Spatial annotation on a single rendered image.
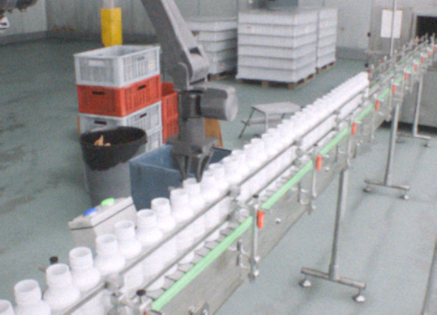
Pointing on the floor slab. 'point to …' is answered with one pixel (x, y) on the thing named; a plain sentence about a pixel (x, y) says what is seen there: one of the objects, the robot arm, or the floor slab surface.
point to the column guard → (111, 27)
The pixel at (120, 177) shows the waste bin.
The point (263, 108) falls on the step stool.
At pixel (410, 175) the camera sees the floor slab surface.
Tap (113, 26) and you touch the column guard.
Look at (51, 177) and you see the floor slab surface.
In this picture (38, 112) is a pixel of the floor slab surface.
